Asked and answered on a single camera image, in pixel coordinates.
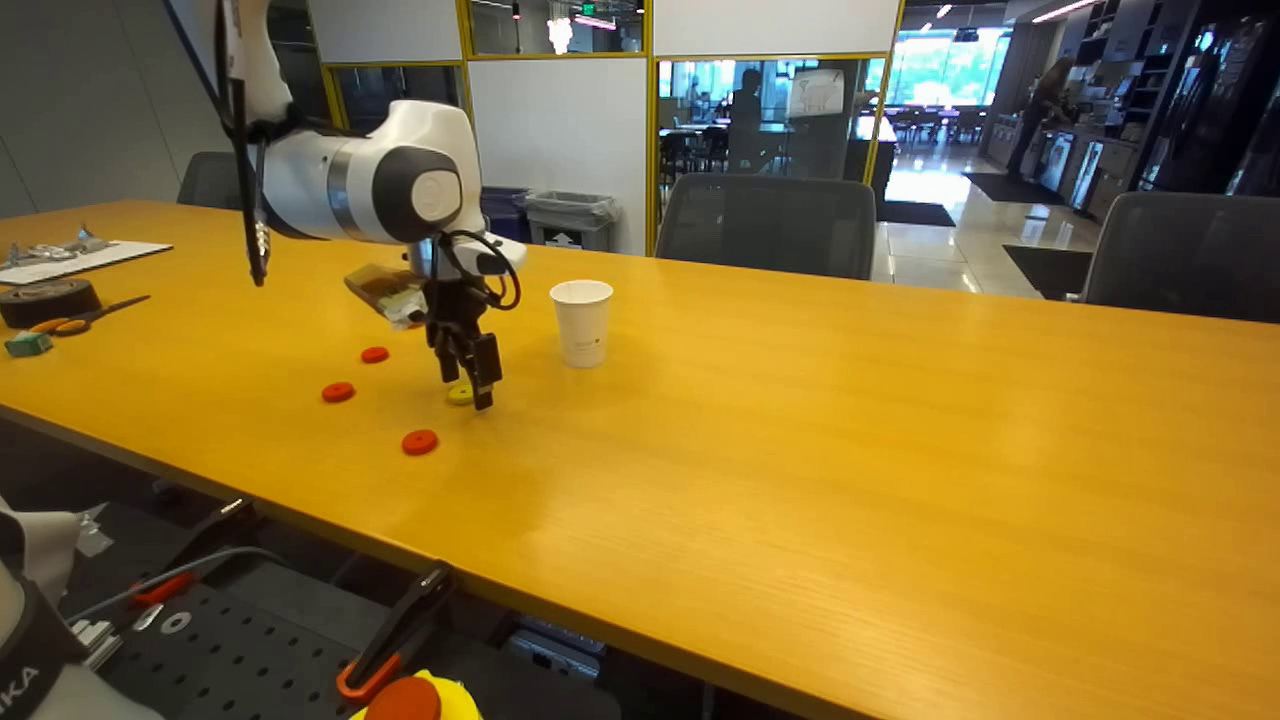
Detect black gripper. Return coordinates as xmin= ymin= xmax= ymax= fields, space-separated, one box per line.
xmin=423 ymin=282 xmax=501 ymax=411

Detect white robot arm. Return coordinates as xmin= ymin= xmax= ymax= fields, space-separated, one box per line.
xmin=214 ymin=0 xmax=523 ymax=408

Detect white paper cup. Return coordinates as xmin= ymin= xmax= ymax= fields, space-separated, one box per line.
xmin=550 ymin=282 xmax=614 ymax=368

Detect black orange clamp tool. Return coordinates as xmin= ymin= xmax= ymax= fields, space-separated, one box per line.
xmin=337 ymin=567 xmax=443 ymax=709

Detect yellow red emergency stop button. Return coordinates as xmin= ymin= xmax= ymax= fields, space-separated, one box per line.
xmin=352 ymin=673 xmax=483 ymax=720

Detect white paper sheet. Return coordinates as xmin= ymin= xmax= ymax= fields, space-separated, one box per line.
xmin=0 ymin=240 xmax=172 ymax=287

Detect grey office chair centre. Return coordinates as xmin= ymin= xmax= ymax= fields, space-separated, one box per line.
xmin=662 ymin=174 xmax=875 ymax=282

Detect black tape roll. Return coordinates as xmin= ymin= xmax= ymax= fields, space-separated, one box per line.
xmin=0 ymin=282 xmax=99 ymax=327

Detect small green object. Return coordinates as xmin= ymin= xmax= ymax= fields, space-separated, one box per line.
xmin=3 ymin=332 xmax=52 ymax=355

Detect grey office chair right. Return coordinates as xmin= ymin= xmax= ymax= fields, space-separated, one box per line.
xmin=1079 ymin=191 xmax=1280 ymax=325

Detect wrist camera on wooden mount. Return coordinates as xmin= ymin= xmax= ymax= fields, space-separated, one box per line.
xmin=346 ymin=265 xmax=429 ymax=327

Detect red ring nearest edge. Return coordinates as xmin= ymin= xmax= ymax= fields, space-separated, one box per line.
xmin=402 ymin=427 xmax=441 ymax=458

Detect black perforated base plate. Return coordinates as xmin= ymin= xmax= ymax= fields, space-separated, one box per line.
xmin=99 ymin=567 xmax=621 ymax=720

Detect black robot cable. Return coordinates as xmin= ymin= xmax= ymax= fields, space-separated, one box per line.
xmin=158 ymin=0 xmax=527 ymax=318

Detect orange handled scissors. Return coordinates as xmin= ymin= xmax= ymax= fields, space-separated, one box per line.
xmin=35 ymin=296 xmax=150 ymax=337

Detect red handled screwdriver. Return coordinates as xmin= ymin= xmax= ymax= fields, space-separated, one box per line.
xmin=73 ymin=572 xmax=197 ymax=625

